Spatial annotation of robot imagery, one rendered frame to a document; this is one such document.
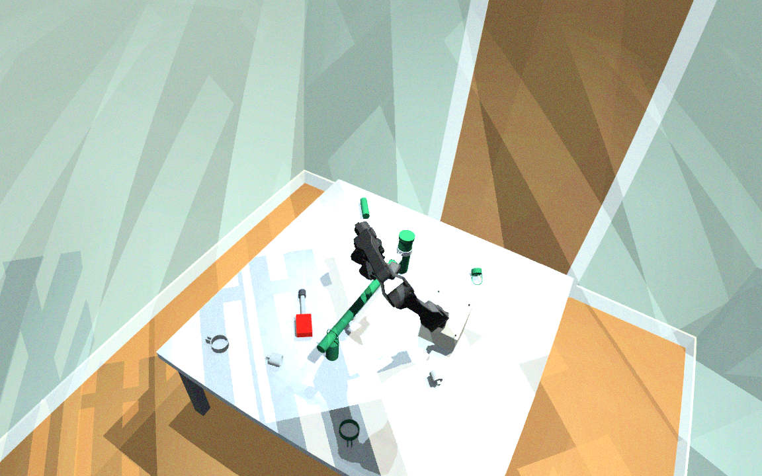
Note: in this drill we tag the dark grey ring band with side tab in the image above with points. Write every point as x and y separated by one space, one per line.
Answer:
211 340

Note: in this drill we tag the dark green ring clamp with tab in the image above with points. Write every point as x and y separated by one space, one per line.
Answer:
346 437

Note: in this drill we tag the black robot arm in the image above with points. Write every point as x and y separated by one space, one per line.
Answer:
431 315

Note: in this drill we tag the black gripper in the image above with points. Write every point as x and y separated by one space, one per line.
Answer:
360 258

